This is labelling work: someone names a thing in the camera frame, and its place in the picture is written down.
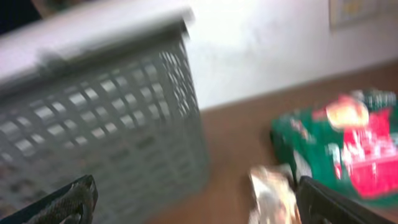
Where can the wall picture frame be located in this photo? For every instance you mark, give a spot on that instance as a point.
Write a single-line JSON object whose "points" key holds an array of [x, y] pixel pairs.
{"points": [[346, 12]]}

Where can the green Nescafe coffee bag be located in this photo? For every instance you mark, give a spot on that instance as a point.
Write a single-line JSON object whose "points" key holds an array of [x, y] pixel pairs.
{"points": [[348, 144]]}

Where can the grey plastic basket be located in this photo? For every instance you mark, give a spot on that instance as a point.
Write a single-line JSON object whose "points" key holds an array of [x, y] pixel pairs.
{"points": [[99, 88]]}

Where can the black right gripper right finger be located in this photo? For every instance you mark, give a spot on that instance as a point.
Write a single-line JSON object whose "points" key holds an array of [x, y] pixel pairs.
{"points": [[318, 203]]}

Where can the brown snack bag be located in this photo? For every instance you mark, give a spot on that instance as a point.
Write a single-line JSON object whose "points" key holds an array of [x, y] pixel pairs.
{"points": [[274, 198]]}

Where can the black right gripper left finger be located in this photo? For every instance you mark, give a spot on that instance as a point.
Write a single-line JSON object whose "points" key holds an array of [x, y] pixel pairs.
{"points": [[73, 203]]}

